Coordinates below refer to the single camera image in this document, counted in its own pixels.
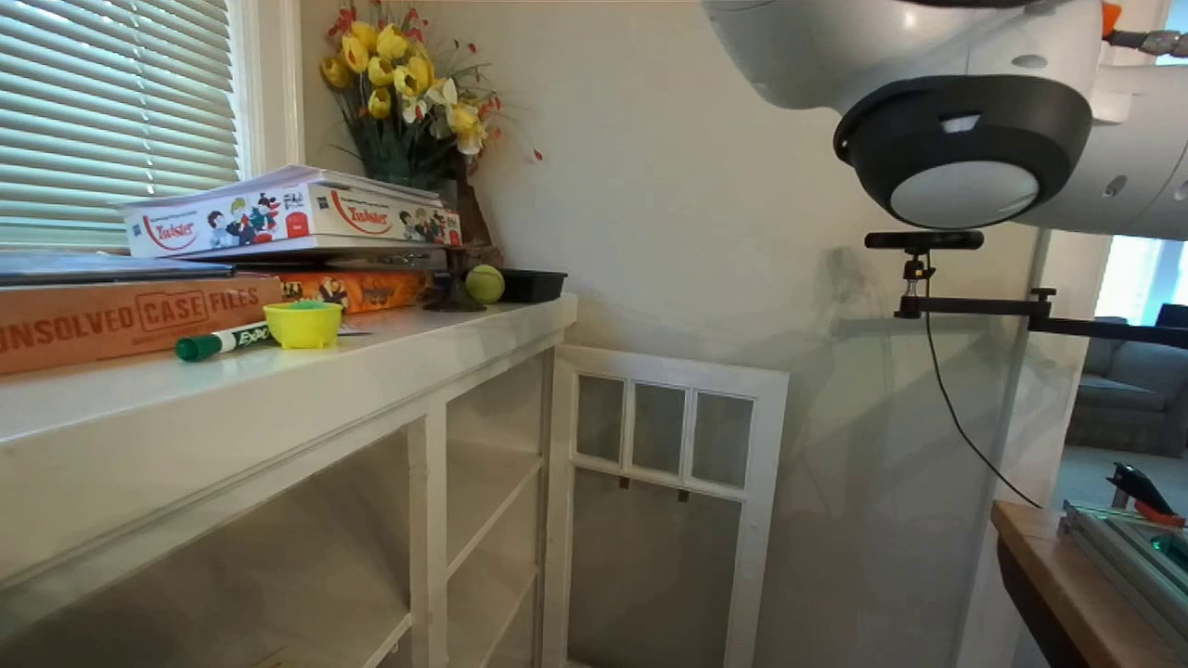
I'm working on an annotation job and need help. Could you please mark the white paned cabinet door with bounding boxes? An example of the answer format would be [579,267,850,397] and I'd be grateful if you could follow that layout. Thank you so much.
[537,340,790,668]

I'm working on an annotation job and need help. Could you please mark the white cabinet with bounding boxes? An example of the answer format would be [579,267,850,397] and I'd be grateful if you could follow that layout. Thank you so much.
[0,293,583,668]

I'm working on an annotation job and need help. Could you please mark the black plastic tray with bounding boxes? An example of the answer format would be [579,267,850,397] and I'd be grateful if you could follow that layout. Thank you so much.
[497,267,572,308]

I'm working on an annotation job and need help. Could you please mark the yellow tennis ball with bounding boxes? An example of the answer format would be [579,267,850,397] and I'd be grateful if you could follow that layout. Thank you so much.
[461,259,509,308]

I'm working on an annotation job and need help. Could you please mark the dark brown vase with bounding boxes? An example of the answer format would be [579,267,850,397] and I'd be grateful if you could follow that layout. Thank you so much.
[436,176,497,270]

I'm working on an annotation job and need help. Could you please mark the orange board game box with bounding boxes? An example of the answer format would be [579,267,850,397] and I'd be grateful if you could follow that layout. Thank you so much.
[275,267,436,318]

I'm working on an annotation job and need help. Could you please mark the small yellow-green cup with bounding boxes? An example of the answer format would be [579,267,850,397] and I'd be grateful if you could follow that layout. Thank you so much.
[261,297,347,354]

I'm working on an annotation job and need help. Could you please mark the yellow and white flower bouquet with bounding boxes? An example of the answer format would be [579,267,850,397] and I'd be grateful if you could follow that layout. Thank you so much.
[315,4,509,195]

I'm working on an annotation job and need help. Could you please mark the white board game box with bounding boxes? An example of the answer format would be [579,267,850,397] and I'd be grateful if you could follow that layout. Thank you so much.
[123,163,463,262]

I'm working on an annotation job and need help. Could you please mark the green marker pen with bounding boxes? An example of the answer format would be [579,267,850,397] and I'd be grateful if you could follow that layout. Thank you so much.
[170,318,278,366]

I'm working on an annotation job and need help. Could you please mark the window blinds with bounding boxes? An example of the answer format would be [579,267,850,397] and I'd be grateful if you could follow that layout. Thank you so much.
[227,0,308,178]

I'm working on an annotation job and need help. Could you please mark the brown case files box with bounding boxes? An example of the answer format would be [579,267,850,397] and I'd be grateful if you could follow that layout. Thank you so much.
[0,270,290,381]

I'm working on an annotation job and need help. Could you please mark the mammoths picture book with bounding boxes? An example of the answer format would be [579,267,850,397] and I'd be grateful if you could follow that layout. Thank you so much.
[0,250,238,286]

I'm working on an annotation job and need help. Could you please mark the wooden table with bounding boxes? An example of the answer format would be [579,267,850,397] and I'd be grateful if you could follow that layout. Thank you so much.
[989,499,1188,668]

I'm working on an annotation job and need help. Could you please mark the wide white window blind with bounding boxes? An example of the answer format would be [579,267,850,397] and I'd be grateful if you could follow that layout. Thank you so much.
[0,0,247,255]

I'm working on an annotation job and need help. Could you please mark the grey couch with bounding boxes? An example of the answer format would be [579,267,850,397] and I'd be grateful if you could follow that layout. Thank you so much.
[1066,302,1188,460]

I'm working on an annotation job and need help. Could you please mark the red and black tool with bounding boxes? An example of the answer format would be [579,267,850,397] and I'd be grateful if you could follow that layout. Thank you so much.
[1107,460,1186,522]

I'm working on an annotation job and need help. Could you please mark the grey flat device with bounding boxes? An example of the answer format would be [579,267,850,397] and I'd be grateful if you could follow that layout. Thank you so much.
[1058,499,1188,637]

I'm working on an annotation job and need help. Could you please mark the black stereo camera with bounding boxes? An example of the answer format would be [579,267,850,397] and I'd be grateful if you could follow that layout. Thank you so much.
[863,226,989,255]

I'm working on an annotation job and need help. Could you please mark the thin black camera cable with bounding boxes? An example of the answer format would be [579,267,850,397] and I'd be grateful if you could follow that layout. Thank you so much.
[920,311,1048,511]

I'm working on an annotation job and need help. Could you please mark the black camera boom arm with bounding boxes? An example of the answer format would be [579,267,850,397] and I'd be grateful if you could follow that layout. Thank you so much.
[893,250,1188,348]

